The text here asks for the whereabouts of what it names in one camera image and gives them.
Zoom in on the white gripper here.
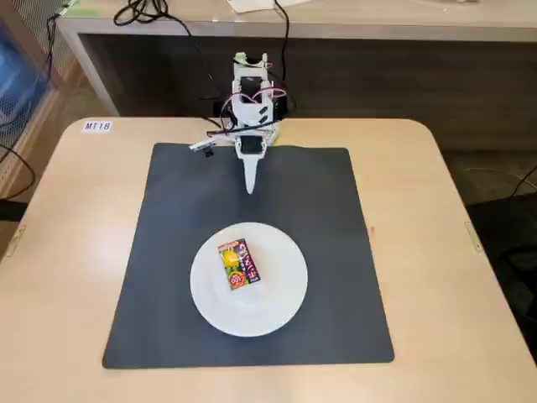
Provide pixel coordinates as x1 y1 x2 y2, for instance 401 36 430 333
232 133 269 196

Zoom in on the colourful small juice box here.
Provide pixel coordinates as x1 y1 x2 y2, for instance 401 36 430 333
216 238 263 291

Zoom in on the white round dish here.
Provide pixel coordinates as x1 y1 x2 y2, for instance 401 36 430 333
189 221 310 338

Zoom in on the dark grey mat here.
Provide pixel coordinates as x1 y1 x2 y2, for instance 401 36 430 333
102 142 395 370

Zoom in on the white paper sheet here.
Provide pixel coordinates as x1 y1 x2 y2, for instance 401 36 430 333
228 0 282 13

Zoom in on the beige grey desk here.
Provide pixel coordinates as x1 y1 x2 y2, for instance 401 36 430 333
56 0 537 117

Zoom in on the metal table latch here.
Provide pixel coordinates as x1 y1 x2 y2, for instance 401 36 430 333
464 221 484 253

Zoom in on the green tape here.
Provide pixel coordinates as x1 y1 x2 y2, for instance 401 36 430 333
62 0 102 18

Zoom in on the blue plastic bin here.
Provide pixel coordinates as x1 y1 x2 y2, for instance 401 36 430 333
0 20 51 123

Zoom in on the black office chair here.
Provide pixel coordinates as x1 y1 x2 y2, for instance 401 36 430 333
465 196 537 403

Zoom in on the grey metal mesh panel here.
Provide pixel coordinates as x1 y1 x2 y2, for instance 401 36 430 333
0 0 64 60

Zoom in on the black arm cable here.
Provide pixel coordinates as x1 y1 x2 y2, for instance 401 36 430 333
196 96 280 138

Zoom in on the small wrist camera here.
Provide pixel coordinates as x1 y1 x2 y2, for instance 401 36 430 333
187 139 217 160

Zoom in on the black power cable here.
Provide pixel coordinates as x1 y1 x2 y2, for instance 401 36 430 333
272 0 297 117

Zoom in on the coiled black cable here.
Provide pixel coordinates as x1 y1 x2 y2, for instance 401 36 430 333
112 0 217 85

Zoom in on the black floor cable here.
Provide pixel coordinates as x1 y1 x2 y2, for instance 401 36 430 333
0 144 37 201

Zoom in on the thin black hanging cable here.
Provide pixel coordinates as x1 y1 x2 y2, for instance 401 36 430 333
41 10 64 92

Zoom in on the thin grey floor cable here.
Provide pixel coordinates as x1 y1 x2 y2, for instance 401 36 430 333
465 165 537 198

